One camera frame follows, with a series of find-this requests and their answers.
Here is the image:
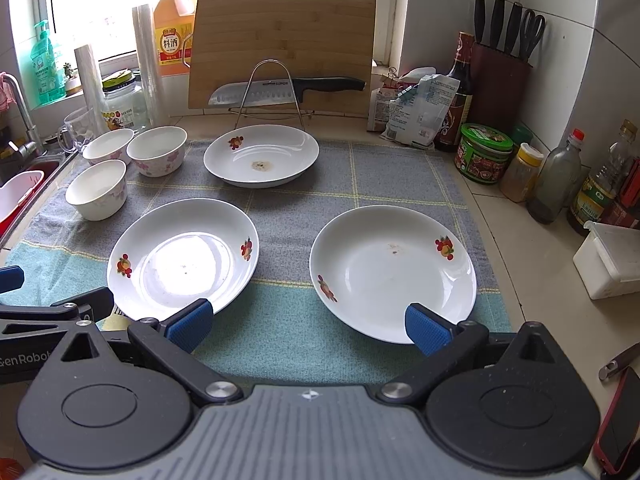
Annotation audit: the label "white bowl front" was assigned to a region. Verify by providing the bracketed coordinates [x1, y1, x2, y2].
[65, 159, 127, 221]

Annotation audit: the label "white bowl pink flowers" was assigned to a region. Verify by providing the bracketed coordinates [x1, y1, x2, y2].
[127, 126, 188, 178]

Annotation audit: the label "white plate with stain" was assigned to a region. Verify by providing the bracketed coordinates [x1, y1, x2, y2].
[203, 125, 320, 188]

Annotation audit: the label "pink white basin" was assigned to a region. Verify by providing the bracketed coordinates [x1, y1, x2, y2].
[0, 170, 44, 232]

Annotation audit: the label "grey green checked mat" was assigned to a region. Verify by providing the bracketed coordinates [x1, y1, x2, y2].
[1, 141, 510, 384]

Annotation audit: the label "metal faucet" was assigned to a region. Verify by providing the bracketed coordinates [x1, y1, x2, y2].
[1, 72, 47, 156]

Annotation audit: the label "glass mug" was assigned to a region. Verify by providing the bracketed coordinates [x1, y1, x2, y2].
[56, 107, 98, 153]

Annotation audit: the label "yellow lid spice jar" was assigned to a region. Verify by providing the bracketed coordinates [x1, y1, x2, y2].
[499, 142, 544, 203]

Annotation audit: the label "white plastic box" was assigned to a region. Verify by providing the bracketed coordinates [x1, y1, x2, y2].
[573, 221, 640, 300]

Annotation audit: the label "green lid sauce jar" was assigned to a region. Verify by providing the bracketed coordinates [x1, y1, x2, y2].
[454, 124, 514, 185]

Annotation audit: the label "red smartphone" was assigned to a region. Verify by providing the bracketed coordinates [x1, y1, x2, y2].
[593, 367, 639, 474]

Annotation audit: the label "green dish soap bottle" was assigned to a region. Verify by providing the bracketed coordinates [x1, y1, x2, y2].
[30, 20, 65, 105]

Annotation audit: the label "clear bottle red cap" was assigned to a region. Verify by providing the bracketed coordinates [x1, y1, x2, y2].
[526, 129, 585, 224]

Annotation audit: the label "glass jar green lid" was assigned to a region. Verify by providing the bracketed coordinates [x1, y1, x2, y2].
[102, 70, 151, 132]

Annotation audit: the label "dark soy sauce bottle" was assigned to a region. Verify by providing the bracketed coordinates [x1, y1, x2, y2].
[434, 32, 475, 152]

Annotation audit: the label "oil bottle yellow label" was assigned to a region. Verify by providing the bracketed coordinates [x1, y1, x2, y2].
[566, 119, 638, 236]

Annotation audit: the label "green lid small jar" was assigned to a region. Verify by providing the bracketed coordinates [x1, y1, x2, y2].
[510, 122, 534, 146]

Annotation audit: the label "white blue plastic bag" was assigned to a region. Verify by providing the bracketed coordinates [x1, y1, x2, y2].
[382, 74, 460, 150]

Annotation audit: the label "red white food bag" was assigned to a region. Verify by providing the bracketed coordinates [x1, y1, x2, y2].
[367, 67, 436, 133]

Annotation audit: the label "dark red knife block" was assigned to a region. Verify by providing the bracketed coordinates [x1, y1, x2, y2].
[468, 44, 533, 134]

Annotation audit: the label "orange cooking wine jug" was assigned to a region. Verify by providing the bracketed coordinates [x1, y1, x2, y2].
[153, 0, 196, 77]

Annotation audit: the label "bamboo cutting board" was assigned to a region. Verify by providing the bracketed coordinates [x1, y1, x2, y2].
[188, 0, 376, 110]

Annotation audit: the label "black scissors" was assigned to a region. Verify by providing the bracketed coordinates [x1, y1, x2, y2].
[518, 9, 546, 63]

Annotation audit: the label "metal wire rack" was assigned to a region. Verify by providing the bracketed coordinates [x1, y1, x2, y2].
[233, 58, 305, 131]

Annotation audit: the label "black handled kitchen knife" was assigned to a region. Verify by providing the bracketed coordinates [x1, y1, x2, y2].
[208, 76, 366, 107]

